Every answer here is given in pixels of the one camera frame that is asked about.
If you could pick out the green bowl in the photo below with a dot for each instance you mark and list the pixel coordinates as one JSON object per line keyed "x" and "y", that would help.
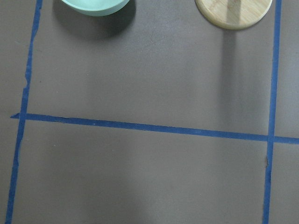
{"x": 96, "y": 7}

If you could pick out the wooden mug tree stand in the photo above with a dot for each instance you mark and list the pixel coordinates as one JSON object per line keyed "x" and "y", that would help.
{"x": 234, "y": 14}

